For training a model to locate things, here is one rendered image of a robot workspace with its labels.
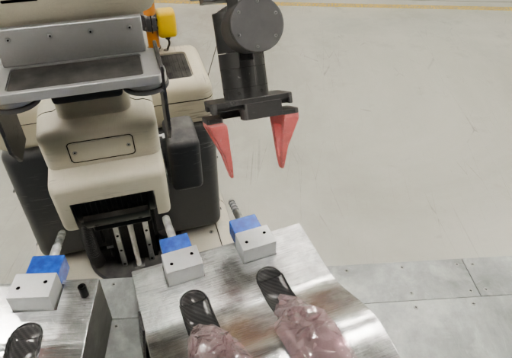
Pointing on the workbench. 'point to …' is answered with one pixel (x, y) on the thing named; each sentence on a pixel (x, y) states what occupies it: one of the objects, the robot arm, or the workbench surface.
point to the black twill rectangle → (142, 334)
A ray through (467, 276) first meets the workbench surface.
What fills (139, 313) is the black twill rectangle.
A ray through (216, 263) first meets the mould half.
